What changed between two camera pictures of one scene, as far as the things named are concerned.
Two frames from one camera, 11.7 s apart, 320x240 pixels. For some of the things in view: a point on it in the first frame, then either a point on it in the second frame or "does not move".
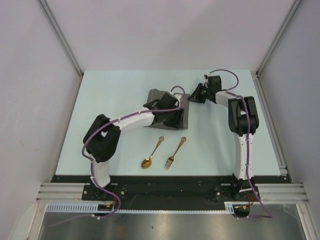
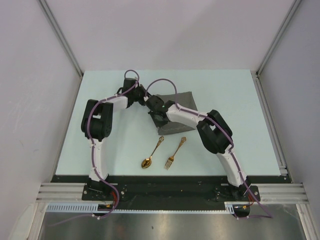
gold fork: (171, 159) does not move
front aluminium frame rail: (284, 193) does not move
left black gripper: (177, 122) to (141, 88)
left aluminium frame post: (48, 10) does not move
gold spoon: (147, 162) does not move
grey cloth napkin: (154, 94) to (186, 99)
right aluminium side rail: (283, 170) does not move
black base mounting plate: (174, 192) does not move
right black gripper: (196, 96) to (159, 124)
